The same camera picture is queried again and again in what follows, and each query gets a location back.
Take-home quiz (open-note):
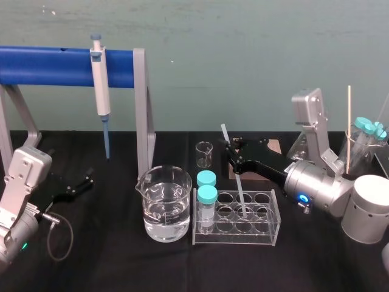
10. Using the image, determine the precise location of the thin wooden stick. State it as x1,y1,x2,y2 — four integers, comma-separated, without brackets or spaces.
345,85,353,175

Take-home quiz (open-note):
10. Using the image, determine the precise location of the teal capped sample tube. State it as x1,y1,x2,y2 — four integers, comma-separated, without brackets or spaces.
196,170,218,195
354,116,376,147
377,127,389,147
197,185,219,235
371,121,385,144

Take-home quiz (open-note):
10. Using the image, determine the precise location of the clear acrylic tube rack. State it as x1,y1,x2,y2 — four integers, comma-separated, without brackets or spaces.
191,189,281,247

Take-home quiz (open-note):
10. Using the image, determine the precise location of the small empty glass beaker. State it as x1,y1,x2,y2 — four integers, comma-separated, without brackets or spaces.
195,141,214,168

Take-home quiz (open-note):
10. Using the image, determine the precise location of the thin dark gripper cable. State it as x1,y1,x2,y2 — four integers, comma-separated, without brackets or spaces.
38,212,75,262

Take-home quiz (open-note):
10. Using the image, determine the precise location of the large glass beaker with water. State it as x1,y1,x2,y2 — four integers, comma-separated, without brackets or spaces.
135,165,193,243

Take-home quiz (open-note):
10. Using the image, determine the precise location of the clear glass conical flask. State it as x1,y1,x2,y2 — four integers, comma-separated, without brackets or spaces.
286,130,308,161

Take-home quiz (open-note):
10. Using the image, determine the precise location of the white and blue pipette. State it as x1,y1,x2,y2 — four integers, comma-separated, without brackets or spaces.
89,32,112,161

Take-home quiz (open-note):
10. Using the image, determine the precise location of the blue and grey pipette stand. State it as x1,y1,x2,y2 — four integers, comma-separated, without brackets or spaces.
0,45,157,184

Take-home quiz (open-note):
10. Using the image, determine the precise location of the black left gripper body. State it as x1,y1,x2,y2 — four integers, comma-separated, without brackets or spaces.
44,172,80,211

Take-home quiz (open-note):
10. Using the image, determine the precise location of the clear stirring rod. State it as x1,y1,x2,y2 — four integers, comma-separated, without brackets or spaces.
221,123,247,218

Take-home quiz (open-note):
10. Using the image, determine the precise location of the glass beaker holding tubes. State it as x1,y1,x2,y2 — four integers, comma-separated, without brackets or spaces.
344,127,379,178

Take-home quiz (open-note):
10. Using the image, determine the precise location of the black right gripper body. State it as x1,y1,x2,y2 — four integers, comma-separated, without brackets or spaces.
238,139,293,190

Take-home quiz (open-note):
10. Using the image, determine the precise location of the black table cloth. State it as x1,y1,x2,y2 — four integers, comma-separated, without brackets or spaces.
0,130,389,292

